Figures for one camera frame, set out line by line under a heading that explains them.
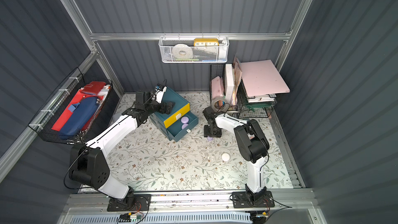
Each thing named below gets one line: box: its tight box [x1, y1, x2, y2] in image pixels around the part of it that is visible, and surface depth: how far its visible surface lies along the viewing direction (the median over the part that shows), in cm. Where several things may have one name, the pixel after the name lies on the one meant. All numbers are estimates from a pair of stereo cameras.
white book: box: [224, 63, 234, 105], surface depth 96 cm
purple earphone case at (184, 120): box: [180, 116, 190, 124], surface depth 95 cm
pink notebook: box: [211, 75, 224, 101], surface depth 107 cm
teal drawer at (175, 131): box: [166, 110, 199, 143], surface depth 88 cm
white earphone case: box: [221, 152, 231, 162], surface depth 89 cm
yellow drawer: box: [163, 102, 191, 129], surface depth 84 cm
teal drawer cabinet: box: [149, 86, 199, 143], surface depth 86 cm
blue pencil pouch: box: [58, 96, 99, 139], surface depth 70 cm
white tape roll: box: [172, 43, 193, 60], surface depth 86 cm
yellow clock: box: [193, 37, 220, 47], surface depth 89 cm
